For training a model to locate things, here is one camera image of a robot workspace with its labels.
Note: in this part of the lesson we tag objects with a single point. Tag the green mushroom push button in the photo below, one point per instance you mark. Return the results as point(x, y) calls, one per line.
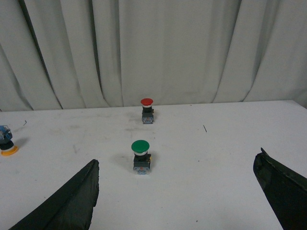
point(142, 159)

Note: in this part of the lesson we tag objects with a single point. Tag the red mushroom push button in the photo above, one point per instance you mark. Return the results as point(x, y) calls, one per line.
point(147, 111)

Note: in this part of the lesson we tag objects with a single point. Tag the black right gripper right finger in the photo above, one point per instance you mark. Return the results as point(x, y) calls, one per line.
point(285, 190)

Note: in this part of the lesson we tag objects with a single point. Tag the white curtain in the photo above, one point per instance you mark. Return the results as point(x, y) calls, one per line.
point(66, 54)

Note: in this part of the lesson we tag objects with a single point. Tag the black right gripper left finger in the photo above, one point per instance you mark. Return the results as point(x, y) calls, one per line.
point(70, 207)

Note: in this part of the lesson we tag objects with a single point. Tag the yellow mushroom push button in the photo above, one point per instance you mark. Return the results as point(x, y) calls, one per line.
point(7, 147)

